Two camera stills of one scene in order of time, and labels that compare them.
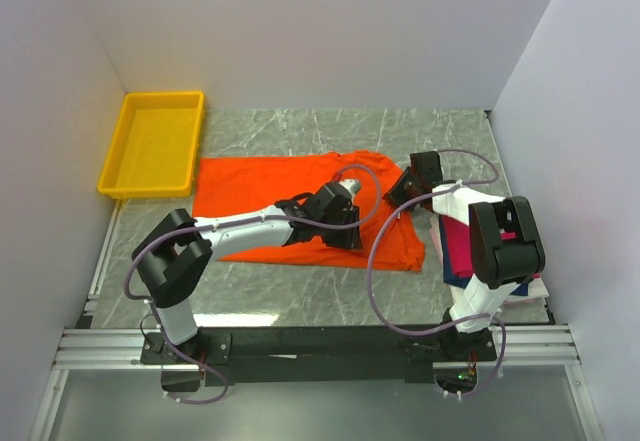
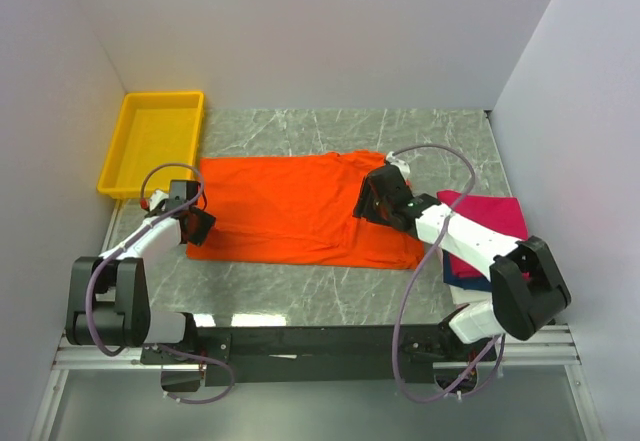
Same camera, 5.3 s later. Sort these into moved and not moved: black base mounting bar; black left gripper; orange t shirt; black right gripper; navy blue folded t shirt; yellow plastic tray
Moved: black left gripper; black right gripper
Not moved: yellow plastic tray; orange t shirt; navy blue folded t shirt; black base mounting bar
